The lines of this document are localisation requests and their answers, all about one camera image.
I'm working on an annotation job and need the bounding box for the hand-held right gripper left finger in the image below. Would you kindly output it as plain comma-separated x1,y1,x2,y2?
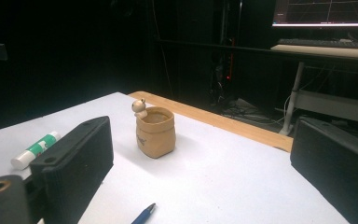
29,115,115,224

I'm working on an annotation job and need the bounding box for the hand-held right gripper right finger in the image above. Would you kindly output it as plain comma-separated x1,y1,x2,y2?
290,116,358,224

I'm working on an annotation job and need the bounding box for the white and green glue stick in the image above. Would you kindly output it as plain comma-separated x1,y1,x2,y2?
10,131,62,171

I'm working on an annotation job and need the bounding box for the tan pen holder with bear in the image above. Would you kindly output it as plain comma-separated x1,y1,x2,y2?
131,97,177,160

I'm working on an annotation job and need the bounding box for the blue pen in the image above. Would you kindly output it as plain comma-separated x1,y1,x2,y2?
131,203,158,224

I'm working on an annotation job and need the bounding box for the black keyboard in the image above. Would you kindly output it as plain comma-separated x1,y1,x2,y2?
276,37,358,49

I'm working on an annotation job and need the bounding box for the white table sheet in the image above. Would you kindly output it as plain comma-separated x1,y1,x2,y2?
0,91,351,224

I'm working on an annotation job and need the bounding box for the computer monitor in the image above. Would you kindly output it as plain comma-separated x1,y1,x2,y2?
271,0,358,28

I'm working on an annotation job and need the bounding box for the white desk frame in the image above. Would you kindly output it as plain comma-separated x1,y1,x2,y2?
269,43,358,136

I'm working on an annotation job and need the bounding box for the bundle of black floor cables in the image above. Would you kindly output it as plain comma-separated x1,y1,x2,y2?
213,97,290,127

